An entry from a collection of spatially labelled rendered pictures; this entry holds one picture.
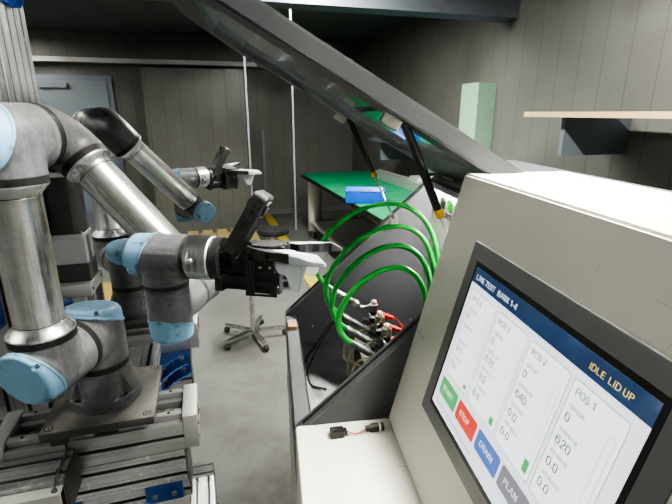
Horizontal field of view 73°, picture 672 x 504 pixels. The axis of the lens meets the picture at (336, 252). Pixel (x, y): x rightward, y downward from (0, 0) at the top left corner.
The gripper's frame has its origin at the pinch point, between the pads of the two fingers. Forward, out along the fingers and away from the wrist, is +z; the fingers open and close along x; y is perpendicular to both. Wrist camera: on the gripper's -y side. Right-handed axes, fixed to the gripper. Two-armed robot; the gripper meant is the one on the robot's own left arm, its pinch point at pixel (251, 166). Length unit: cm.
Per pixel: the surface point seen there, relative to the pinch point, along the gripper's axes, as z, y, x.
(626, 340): -48, -19, 148
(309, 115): 390, 43, -445
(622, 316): -47, -20, 147
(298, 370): -30, 41, 74
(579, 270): -41, -21, 140
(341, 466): -48, 33, 111
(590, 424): -51, -9, 149
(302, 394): -36, 40, 84
